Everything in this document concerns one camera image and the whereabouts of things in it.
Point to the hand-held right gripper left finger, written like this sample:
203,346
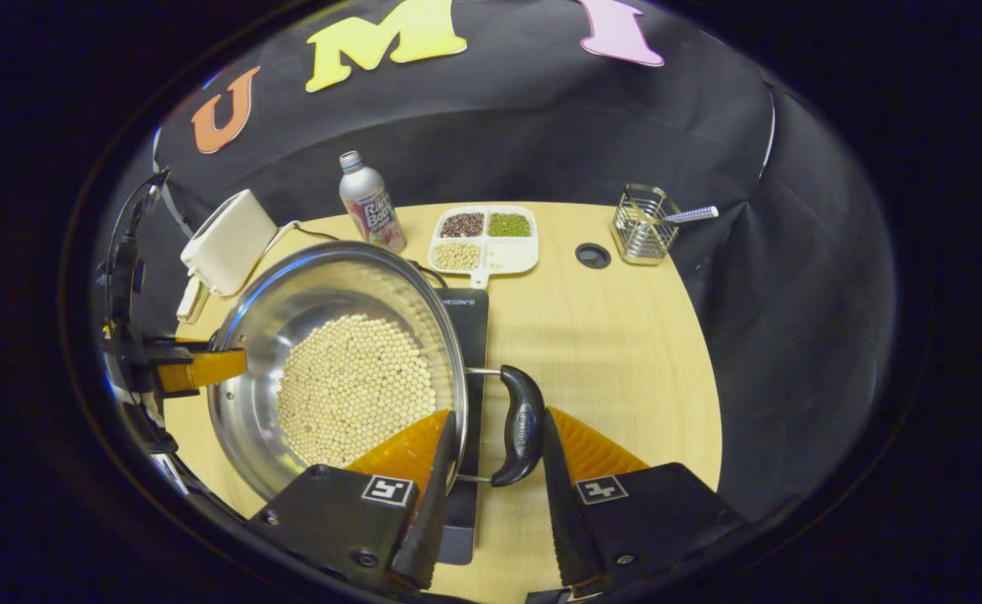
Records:
433,520

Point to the white divided tray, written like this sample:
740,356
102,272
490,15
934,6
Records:
507,252

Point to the pile of pale beans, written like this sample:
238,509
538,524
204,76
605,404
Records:
356,386

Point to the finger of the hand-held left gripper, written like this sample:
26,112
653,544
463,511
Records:
176,344
205,369

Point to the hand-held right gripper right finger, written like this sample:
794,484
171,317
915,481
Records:
559,520

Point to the small heap of pale beans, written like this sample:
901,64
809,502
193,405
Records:
457,256

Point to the heap of dark red beans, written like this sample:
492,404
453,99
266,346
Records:
463,225

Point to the black induction cooktop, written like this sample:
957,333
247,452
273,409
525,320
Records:
465,335

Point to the bread slice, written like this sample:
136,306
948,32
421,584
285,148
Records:
191,300

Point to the metal spoon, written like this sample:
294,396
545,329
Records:
692,215

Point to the white toaster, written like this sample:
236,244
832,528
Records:
231,239

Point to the stainless steel pot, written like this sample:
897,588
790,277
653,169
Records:
348,285

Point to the black table grommet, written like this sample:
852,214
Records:
593,256

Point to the heap of green beans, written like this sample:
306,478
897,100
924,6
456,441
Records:
509,225

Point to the silver drink bottle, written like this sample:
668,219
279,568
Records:
369,205

